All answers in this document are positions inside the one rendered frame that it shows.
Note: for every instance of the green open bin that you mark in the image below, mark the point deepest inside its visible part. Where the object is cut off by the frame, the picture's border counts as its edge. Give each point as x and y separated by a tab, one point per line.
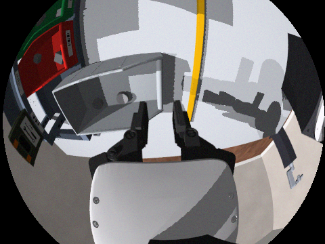
67	11

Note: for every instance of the yellow vertical bar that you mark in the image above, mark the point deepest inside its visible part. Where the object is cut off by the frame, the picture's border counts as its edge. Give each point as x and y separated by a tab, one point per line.
197	55

